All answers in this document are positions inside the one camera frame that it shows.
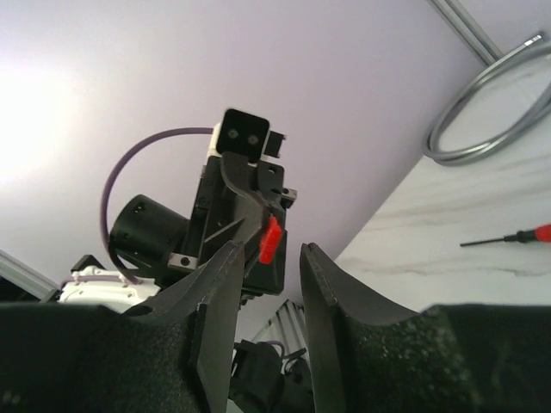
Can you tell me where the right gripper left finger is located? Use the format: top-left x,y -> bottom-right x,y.
1,242 -> 245,412

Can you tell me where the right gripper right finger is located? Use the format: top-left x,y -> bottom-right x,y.
300,243 -> 550,412

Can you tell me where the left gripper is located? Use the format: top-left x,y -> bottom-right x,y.
167,151 -> 296,296

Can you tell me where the bright red blade fuse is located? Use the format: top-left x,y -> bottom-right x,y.
258,216 -> 283,265

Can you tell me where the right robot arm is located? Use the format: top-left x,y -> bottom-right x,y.
1,243 -> 550,412

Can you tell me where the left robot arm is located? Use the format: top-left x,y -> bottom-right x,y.
57,153 -> 297,312

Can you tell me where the grey slotted cable duct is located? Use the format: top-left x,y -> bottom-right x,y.
252,299 -> 306,351

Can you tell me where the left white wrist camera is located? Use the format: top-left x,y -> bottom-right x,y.
207,108 -> 286,163

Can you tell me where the aluminium front rail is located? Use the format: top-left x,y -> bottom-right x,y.
1,251 -> 59,303

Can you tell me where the red handled screwdriver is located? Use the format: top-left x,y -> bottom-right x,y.
460,224 -> 551,248

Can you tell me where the left aluminium frame post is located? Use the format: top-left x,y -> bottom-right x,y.
429,0 -> 504,65

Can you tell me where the grey coiled cable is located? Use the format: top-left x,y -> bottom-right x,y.
425,34 -> 551,167

